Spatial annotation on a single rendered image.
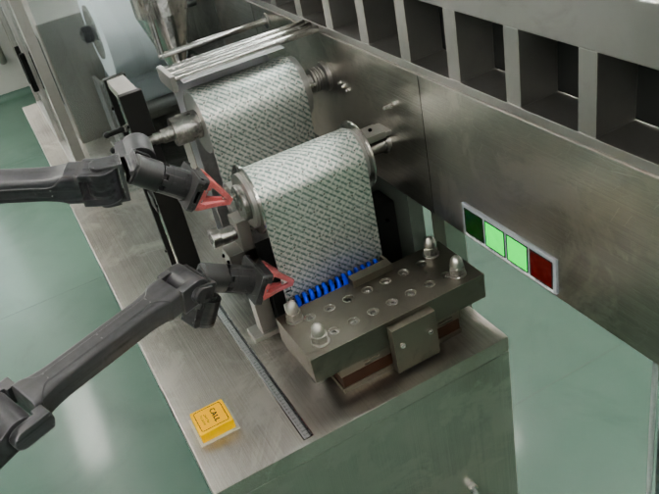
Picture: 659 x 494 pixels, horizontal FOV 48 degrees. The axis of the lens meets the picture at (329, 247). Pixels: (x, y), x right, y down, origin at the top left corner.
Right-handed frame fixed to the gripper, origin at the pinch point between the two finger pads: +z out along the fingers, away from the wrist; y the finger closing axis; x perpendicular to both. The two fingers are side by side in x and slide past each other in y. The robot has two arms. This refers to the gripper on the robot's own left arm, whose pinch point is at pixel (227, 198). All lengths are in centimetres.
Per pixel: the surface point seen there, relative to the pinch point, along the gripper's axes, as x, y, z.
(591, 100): 44, 56, 13
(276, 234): -2.2, 6.1, 10.0
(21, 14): 4, -96, -30
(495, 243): 17, 35, 34
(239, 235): -6.9, -1.0, 6.8
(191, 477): -115, -57, 63
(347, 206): 7.9, 5.6, 22.7
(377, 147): 20.6, 0.4, 26.4
